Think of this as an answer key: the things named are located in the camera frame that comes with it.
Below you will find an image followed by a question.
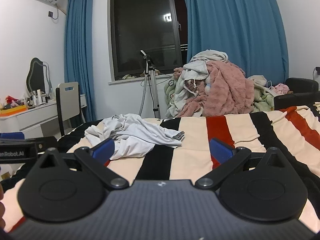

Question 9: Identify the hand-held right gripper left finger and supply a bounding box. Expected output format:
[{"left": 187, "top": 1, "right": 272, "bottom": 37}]
[{"left": 32, "top": 138, "right": 129, "bottom": 190}]

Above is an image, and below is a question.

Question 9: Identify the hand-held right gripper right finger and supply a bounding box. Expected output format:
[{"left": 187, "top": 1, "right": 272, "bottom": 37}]
[{"left": 195, "top": 137, "right": 288, "bottom": 190}]

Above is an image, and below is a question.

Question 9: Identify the pale white t-shirt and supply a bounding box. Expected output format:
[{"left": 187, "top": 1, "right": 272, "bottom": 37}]
[{"left": 84, "top": 114, "right": 186, "bottom": 161}]

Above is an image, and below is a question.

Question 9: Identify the striped fleece blanket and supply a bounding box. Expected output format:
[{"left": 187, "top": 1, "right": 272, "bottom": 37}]
[{"left": 0, "top": 102, "right": 320, "bottom": 240}]

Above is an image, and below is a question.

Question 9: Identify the white dressing desk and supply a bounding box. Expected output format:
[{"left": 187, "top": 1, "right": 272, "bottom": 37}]
[{"left": 0, "top": 97, "right": 87, "bottom": 140}]

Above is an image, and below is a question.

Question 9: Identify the orange tray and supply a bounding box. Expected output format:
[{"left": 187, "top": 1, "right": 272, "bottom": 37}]
[{"left": 0, "top": 105, "right": 27, "bottom": 117}]

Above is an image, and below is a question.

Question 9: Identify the red toy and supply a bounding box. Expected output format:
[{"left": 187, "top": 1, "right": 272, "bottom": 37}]
[{"left": 5, "top": 95, "right": 23, "bottom": 107}]

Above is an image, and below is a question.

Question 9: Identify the black and white chair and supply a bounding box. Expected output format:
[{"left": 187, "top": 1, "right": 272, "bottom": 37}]
[{"left": 55, "top": 81, "right": 85, "bottom": 137}]

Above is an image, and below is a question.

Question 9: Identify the row of cosmetic bottles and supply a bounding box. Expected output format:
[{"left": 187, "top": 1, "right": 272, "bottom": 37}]
[{"left": 25, "top": 89, "right": 50, "bottom": 107}]

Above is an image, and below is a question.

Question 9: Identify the pink fluffy blanket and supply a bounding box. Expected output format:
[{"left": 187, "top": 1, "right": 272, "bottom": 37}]
[{"left": 181, "top": 60, "right": 255, "bottom": 117}]

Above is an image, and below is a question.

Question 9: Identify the pale green cloth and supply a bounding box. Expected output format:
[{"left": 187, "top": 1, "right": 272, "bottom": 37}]
[{"left": 246, "top": 75, "right": 275, "bottom": 112}]

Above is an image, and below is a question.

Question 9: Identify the beige garment with plaid lining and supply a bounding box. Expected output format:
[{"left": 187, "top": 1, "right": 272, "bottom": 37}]
[{"left": 174, "top": 74, "right": 199, "bottom": 107}]

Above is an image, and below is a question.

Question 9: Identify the green flower print blanket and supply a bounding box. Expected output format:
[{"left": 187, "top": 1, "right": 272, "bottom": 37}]
[{"left": 164, "top": 76, "right": 184, "bottom": 117}]

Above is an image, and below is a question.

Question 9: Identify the wavy framed mirror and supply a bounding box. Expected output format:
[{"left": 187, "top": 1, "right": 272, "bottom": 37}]
[{"left": 24, "top": 57, "right": 52, "bottom": 98}]

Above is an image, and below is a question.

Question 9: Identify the garment steamer stand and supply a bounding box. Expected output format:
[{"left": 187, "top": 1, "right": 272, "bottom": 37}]
[{"left": 138, "top": 50, "right": 162, "bottom": 119}]

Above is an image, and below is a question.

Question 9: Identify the grey white hoodie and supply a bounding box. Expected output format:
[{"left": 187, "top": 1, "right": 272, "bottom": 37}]
[{"left": 184, "top": 51, "right": 229, "bottom": 81}]

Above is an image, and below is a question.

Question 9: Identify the small pink garment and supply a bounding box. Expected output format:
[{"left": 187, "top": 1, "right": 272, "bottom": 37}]
[{"left": 274, "top": 84, "right": 290, "bottom": 96}]

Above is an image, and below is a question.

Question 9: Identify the narrow blue curtain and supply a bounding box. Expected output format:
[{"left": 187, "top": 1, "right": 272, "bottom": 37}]
[{"left": 64, "top": 0, "right": 97, "bottom": 128}]

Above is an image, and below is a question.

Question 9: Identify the dark window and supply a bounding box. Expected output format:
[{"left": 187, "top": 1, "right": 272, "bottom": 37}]
[{"left": 107, "top": 0, "right": 188, "bottom": 82}]

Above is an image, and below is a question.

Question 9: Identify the wide blue curtain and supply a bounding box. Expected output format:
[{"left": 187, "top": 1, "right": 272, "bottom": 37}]
[{"left": 180, "top": 0, "right": 290, "bottom": 80}]

